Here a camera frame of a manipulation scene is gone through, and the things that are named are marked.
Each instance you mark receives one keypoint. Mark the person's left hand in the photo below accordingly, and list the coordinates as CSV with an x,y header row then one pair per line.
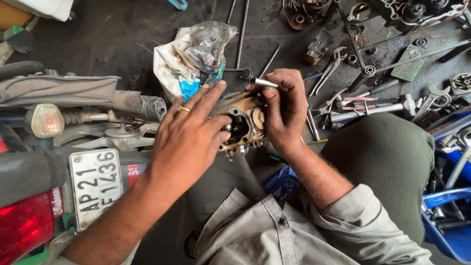
x,y
184,147

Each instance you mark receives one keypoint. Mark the person's right hand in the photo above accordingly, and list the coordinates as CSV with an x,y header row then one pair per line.
x,y
289,110

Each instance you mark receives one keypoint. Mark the short silver metal pin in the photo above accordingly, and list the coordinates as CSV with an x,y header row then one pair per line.
x,y
265,83

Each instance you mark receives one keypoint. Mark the rusty engine cylinder head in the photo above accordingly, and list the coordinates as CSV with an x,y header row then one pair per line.
x,y
244,114

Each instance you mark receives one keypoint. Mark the slim silver screwdriver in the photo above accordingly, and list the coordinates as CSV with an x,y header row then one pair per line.
x,y
312,125

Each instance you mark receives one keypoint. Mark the short thin metal rod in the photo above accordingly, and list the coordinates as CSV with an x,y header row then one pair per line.
x,y
270,60

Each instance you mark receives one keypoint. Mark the silver water pump pliers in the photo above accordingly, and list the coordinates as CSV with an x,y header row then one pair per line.
x,y
329,70

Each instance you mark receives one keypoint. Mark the blue parts packet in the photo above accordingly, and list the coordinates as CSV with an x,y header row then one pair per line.
x,y
189,88

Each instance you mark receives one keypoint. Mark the grey metal block part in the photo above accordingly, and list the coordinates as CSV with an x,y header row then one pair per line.
x,y
319,48

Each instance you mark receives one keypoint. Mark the small blue plastic basket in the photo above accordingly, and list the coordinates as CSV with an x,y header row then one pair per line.
x,y
283,182

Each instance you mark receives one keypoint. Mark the dirty white plastic bag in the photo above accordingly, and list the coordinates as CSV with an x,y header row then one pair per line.
x,y
167,70

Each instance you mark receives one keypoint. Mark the silver tubular socket wrench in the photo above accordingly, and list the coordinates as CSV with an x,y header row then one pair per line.
x,y
371,111

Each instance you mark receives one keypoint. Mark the long thin metal rod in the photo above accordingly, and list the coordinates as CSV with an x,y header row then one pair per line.
x,y
243,33
231,11

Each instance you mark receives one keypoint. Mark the rusty round engine part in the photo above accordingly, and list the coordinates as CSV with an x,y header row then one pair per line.
x,y
296,18

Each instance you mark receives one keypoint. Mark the white license plate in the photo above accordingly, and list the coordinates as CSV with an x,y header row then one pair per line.
x,y
96,187

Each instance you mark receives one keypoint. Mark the person's green trousers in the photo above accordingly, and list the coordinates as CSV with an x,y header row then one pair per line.
x,y
379,154

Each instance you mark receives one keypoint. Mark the clear bag of spare parts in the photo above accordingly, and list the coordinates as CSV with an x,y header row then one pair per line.
x,y
209,44

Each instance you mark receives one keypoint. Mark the green ribbed foot plate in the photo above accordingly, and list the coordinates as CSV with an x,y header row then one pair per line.
x,y
409,64

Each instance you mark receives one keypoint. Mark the person's grey shirt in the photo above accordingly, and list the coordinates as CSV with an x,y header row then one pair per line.
x,y
294,239

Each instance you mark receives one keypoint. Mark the clear turn signal lamp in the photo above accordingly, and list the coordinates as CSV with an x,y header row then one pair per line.
x,y
47,120

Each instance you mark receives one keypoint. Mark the silver open end spanner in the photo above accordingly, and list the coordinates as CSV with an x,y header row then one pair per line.
x,y
428,100

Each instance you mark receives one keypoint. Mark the engine crankcase with gears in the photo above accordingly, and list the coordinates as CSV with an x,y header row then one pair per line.
x,y
423,11

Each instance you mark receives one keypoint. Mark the round slotted metal disc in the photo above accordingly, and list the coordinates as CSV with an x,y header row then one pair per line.
x,y
461,83

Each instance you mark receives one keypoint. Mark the red tail light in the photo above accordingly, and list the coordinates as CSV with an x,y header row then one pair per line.
x,y
24,228

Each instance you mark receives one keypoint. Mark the white plastic container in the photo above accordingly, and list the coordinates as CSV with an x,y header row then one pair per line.
x,y
44,7

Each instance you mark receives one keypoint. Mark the blue crate of tools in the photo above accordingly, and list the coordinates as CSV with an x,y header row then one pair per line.
x,y
452,235

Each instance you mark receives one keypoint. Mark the black metal frame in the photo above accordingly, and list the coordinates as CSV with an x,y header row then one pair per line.
x,y
362,73

